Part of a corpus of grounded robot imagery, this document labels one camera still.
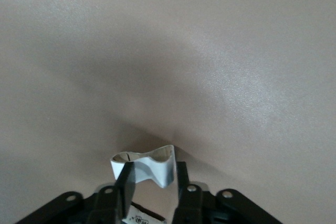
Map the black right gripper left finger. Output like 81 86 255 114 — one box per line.
13 161 138 224

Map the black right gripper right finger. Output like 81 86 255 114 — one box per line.
170 161 284 224

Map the white paper ring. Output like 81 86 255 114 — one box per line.
110 144 176 189

